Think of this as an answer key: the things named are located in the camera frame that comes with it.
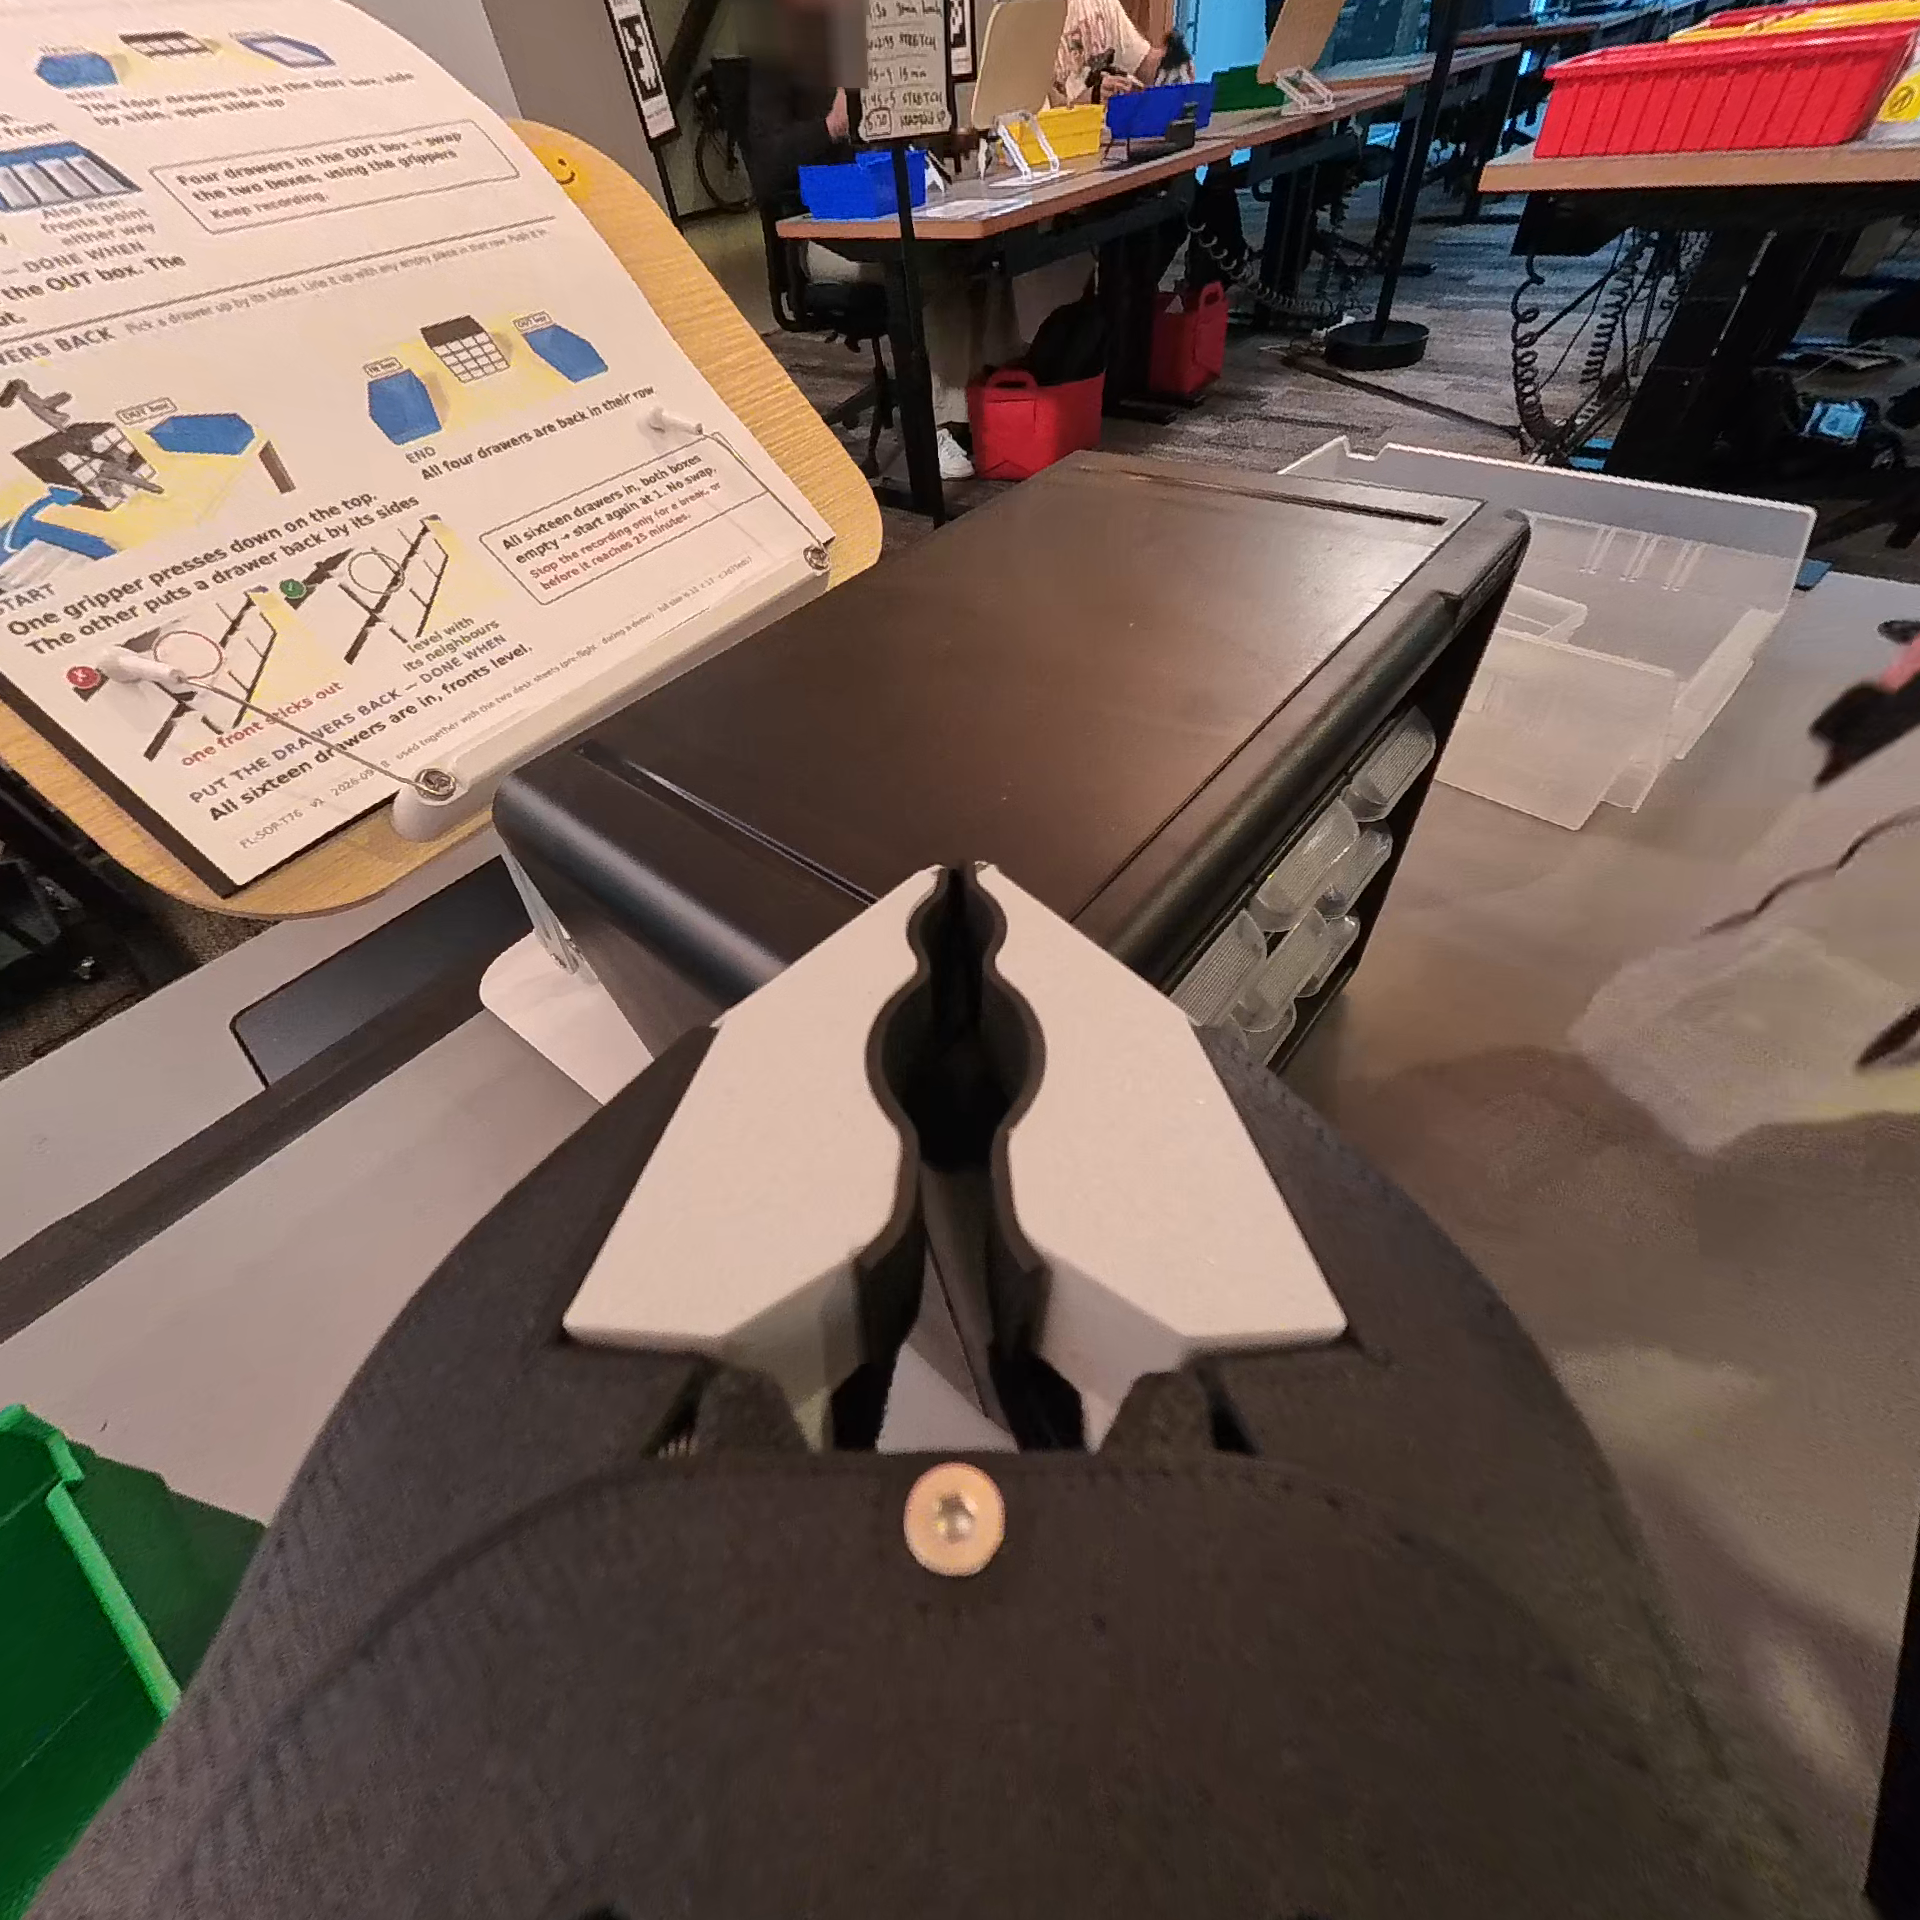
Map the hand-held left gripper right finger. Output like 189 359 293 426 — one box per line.
962 866 1350 1450

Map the handwritten whiteboard sign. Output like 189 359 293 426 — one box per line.
859 0 955 144

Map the printed instruction sheet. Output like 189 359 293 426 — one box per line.
0 0 835 893

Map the clear plastic box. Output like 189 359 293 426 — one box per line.
1279 435 1822 835

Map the wooden display board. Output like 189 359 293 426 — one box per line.
0 117 882 921

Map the long wooden desk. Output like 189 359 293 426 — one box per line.
777 44 1523 528

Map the clear plastic drawer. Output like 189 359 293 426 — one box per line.
1567 915 1920 1158
1437 626 1685 833

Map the wooden desk with black legs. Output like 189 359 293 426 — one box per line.
1475 127 1920 465

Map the green plastic bin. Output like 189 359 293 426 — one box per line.
0 1403 270 1882

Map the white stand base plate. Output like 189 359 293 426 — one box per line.
480 929 663 1104

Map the black and white tag poster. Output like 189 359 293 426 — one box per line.
602 0 673 144

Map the black sign post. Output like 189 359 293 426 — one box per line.
1325 0 1468 369

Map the black drawer cabinet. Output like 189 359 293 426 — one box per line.
577 450 1534 1073

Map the red plastic tray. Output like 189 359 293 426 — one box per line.
1534 20 1920 158

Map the set of small clear drawers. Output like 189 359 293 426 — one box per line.
1178 707 1443 1055

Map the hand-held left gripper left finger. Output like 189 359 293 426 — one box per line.
563 866 962 1450

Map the white sheet clip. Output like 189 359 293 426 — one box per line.
391 755 504 842

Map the black coiled cable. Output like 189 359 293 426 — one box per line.
1505 238 1653 453

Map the black office chair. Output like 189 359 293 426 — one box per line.
769 225 906 450

